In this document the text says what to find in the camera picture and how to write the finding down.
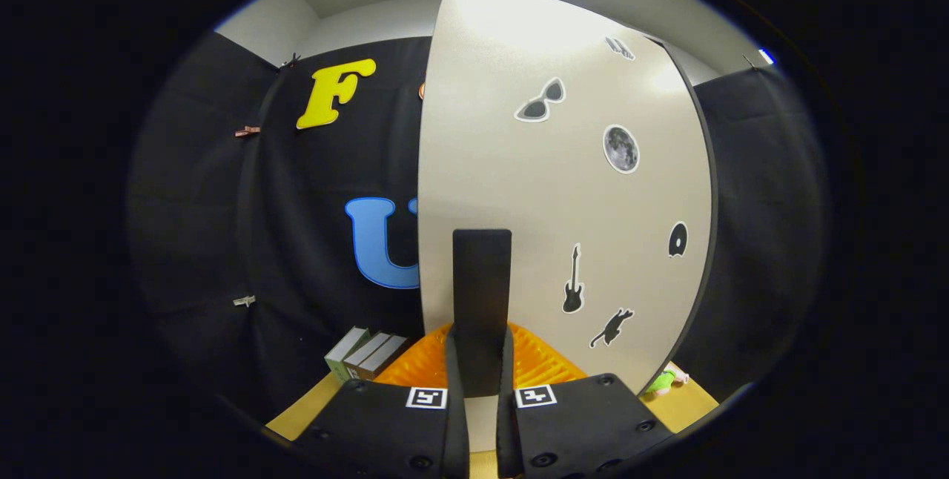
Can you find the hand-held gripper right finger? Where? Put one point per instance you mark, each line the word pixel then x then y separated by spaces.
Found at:
pixel 506 427

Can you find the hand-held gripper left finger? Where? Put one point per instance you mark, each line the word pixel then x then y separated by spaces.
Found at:
pixel 457 427

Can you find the green plush toy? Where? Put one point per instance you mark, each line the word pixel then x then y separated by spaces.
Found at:
pixel 662 382

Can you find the black backdrop cloth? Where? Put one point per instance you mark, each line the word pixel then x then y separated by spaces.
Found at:
pixel 311 242

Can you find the white cloth clip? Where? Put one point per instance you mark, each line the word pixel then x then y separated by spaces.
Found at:
pixel 244 301

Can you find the small ceiling light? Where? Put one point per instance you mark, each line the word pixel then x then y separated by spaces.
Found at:
pixel 766 57

